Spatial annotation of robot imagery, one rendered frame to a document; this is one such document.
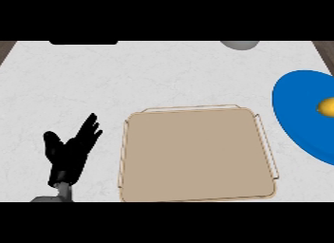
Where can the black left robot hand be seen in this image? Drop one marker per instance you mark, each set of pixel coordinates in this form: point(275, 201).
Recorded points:
point(70, 152)

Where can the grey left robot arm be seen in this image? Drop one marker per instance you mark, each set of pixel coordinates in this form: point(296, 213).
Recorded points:
point(63, 193)

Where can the tan wooden tray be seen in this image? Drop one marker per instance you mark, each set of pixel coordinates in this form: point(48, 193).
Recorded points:
point(198, 155)

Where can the blue plate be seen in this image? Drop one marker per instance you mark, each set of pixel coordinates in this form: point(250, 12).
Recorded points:
point(305, 129)

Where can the yellow lemon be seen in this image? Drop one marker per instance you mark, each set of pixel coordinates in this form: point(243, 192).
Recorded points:
point(333, 107)

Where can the grey round object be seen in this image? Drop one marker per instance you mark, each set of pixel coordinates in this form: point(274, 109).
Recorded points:
point(240, 45)

